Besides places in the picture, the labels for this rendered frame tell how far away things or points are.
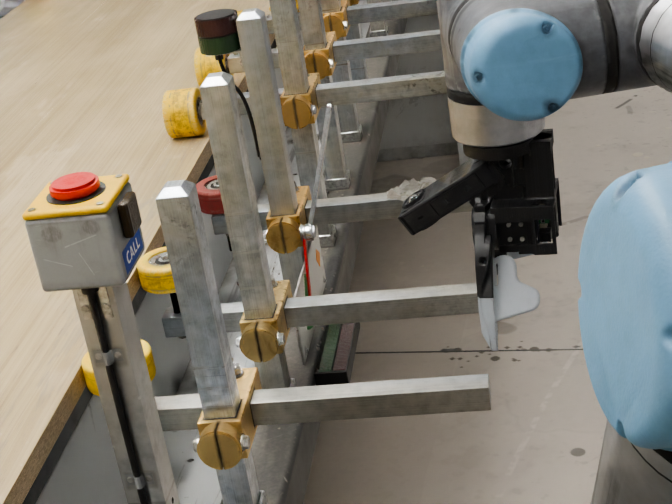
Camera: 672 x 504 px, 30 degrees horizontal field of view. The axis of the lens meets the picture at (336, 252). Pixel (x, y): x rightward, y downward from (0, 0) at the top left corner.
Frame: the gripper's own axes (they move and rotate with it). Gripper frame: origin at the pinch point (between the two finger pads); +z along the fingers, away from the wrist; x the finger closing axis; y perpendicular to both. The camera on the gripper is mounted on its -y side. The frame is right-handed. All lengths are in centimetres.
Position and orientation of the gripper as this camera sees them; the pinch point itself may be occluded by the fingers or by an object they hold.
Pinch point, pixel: (496, 316)
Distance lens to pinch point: 131.7
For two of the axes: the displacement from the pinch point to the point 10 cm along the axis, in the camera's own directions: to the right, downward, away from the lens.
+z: 1.5, 9.0, 4.1
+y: 9.6, -0.3, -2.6
